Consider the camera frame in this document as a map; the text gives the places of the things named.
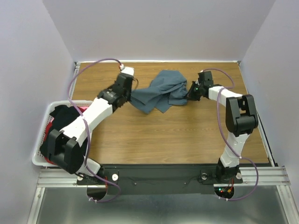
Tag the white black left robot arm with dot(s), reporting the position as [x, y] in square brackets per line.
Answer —
[68, 141]

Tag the white plastic laundry basket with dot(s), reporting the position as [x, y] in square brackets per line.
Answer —
[38, 159]

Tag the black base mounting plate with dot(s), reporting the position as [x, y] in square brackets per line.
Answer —
[162, 180]

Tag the red t-shirt in basket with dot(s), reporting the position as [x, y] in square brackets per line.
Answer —
[49, 125]

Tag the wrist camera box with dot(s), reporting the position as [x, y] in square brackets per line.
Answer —
[205, 78]
[125, 78]

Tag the blue-grey t-shirt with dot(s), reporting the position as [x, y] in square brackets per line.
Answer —
[168, 88]

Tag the aluminium front frame rail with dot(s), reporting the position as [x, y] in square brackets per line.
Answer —
[268, 176]

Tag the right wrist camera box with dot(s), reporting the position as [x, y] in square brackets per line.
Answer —
[205, 78]

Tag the aluminium left side rail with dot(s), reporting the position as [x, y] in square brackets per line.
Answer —
[70, 87]

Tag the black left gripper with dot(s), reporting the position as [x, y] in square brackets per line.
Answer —
[129, 96]

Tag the black t-shirt in basket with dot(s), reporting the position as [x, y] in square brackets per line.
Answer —
[62, 116]

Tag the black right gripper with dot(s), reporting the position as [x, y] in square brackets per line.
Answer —
[190, 94]

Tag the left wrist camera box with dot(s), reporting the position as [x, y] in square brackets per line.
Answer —
[125, 78]

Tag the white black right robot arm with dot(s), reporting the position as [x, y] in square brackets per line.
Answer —
[240, 118]

